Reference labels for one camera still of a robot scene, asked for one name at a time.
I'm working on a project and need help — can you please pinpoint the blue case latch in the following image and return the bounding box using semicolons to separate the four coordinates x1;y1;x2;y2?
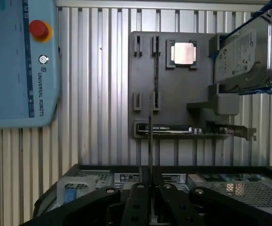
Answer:
64;189;77;203

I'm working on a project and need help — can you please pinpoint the silver power supply unit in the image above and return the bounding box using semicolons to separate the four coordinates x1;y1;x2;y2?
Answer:
74;169;189;190

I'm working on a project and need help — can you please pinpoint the silver CPU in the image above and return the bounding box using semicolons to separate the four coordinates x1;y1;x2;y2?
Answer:
170;42;198;65

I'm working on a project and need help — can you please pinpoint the red emergency stop button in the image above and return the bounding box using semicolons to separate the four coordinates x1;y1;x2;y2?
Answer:
29;19;54;43

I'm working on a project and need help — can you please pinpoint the blue-grey teach pendant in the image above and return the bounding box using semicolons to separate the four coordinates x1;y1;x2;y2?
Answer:
0;0;62;129

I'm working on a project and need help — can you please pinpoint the silver hard disk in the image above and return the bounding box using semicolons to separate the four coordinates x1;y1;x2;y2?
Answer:
214;13;272;92

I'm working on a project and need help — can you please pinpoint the grey parts rack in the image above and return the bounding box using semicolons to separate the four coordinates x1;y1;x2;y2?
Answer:
128;31;242;140

